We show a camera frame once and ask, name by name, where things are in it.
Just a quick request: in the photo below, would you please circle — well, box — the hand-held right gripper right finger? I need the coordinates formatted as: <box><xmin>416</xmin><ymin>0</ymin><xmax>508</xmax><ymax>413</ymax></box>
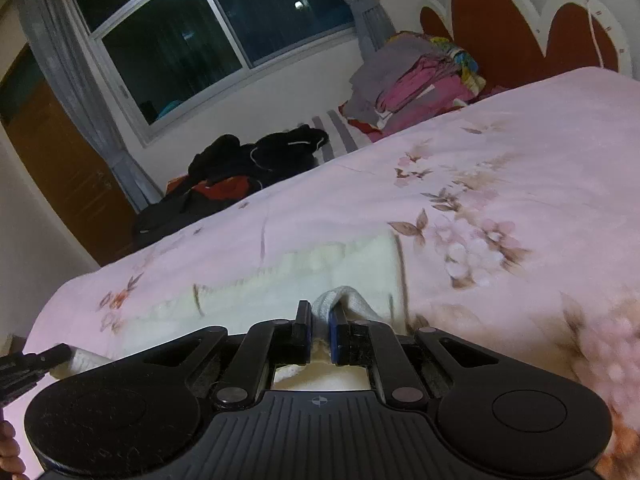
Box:
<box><xmin>327</xmin><ymin>304</ymin><xmax>501</xmax><ymax>408</ymax></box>

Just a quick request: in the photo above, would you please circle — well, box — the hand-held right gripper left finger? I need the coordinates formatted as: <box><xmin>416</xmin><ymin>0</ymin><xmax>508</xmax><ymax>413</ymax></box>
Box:
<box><xmin>142</xmin><ymin>300</ymin><xmax>314</xmax><ymax>408</ymax></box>

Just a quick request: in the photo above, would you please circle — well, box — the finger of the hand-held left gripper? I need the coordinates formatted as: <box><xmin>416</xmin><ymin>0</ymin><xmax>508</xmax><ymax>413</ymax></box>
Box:
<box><xmin>0</xmin><ymin>342</ymin><xmax>74</xmax><ymax>404</ymax></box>

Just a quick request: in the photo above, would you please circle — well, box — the pale knitted sweater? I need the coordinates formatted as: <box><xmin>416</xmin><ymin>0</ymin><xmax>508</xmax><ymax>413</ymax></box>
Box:
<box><xmin>50</xmin><ymin>230</ymin><xmax>414</xmax><ymax>394</ymax></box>

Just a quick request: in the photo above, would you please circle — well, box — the pile of dark clothes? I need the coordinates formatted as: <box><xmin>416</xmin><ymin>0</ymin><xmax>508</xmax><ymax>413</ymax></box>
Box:
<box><xmin>132</xmin><ymin>127</ymin><xmax>331</xmax><ymax>251</ymax></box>

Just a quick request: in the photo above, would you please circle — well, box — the pile of colourful clothes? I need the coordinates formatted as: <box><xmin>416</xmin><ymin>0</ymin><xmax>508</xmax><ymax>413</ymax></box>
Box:
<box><xmin>340</xmin><ymin>30</ymin><xmax>489</xmax><ymax>144</ymax></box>

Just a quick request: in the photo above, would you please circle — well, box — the person's left hand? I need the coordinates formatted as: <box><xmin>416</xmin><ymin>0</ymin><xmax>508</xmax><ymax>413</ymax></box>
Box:
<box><xmin>0</xmin><ymin>421</ymin><xmax>27</xmax><ymax>479</ymax></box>

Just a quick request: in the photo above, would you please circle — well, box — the brown wooden door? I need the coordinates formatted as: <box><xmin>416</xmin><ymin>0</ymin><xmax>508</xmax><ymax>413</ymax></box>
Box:
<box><xmin>0</xmin><ymin>42</ymin><xmax>139</xmax><ymax>267</ymax></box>

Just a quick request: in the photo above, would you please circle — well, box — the striped cloth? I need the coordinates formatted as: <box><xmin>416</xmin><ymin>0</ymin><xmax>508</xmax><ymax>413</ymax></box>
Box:
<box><xmin>310</xmin><ymin>109</ymin><xmax>372</xmax><ymax>164</ymax></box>

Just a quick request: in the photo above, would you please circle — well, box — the pink floral blanket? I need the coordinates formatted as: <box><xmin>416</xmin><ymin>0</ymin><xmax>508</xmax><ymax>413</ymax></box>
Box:
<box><xmin>25</xmin><ymin>65</ymin><xmax>640</xmax><ymax>480</ymax></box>

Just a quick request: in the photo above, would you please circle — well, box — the grey curtain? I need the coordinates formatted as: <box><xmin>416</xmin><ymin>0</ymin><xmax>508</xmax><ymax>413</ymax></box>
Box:
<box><xmin>17</xmin><ymin>0</ymin><xmax>164</xmax><ymax>212</ymax></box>
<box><xmin>307</xmin><ymin>0</ymin><xmax>399</xmax><ymax>57</ymax></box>

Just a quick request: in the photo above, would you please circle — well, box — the sliding glass window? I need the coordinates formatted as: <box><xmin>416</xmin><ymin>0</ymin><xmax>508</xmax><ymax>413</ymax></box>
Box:
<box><xmin>67</xmin><ymin>0</ymin><xmax>359</xmax><ymax>149</ymax></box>

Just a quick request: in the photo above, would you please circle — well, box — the red and white headboard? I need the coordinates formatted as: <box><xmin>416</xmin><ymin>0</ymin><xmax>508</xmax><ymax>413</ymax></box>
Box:
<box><xmin>419</xmin><ymin>0</ymin><xmax>634</xmax><ymax>92</ymax></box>

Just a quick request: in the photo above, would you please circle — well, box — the white cable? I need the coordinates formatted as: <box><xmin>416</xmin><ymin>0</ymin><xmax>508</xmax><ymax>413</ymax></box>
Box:
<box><xmin>570</xmin><ymin>0</ymin><xmax>609</xmax><ymax>69</ymax></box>

